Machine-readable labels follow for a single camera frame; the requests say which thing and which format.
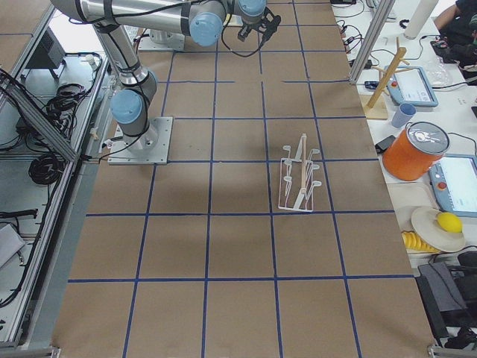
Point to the teach pendant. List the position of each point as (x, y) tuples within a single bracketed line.
[(453, 180), (409, 84)]

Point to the blue cup on desk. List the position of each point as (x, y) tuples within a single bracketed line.
[(403, 115)]

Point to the wooden mug tree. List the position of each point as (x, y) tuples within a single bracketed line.
[(374, 105)]

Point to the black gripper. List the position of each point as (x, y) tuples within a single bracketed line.
[(249, 23)]

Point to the orange cylindrical container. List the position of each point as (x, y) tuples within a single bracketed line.
[(415, 151)]

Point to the near teach pendant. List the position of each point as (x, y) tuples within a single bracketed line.
[(453, 180)]

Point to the aluminium frame post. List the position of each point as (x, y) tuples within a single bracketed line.
[(370, 38)]

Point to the white wire cup rack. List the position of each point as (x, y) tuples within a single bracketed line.
[(297, 181)]

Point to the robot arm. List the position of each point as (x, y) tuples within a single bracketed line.
[(202, 21)]

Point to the yellow lemon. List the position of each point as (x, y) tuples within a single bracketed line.
[(449, 222)]

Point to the far teach pendant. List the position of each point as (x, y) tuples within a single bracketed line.
[(409, 84)]

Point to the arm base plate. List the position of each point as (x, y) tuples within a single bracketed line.
[(151, 148)]

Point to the beige plate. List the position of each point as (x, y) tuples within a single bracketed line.
[(424, 222)]

